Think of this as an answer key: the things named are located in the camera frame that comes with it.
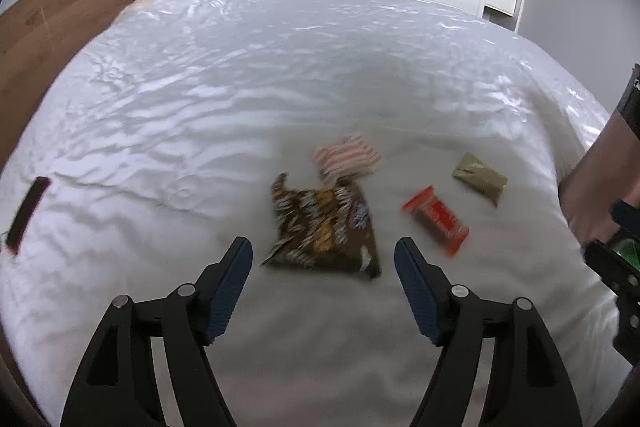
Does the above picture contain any green tray box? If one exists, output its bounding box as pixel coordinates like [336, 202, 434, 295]
[619, 239, 640, 271]

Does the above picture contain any olive green snack packet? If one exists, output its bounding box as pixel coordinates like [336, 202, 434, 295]
[452, 151, 509, 207]

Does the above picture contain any wooden headboard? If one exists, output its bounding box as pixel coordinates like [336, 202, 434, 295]
[0, 0, 226, 168]

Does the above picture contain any dark brown flat bar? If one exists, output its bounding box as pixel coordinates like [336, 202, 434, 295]
[4, 176, 52, 256]

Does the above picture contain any brown black cylindrical appliance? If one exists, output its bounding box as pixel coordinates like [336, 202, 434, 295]
[557, 64, 640, 249]

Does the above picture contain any brown snack packet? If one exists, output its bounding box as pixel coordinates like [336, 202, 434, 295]
[259, 173, 384, 281]

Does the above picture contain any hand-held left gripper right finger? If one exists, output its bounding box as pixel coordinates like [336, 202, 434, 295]
[393, 236, 584, 427]

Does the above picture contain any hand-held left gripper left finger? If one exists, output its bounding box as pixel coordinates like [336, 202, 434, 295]
[60, 236, 254, 427]

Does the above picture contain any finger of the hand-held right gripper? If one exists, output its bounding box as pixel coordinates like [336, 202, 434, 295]
[611, 199, 640, 231]
[583, 240, 640, 304]

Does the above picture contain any pink striped snack packet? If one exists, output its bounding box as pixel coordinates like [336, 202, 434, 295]
[313, 135, 384, 180]

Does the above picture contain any red snack packet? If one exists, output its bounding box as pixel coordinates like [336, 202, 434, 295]
[402, 185, 470, 257]

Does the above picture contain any white quilted bed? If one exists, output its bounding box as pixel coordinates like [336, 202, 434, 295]
[0, 0, 636, 427]

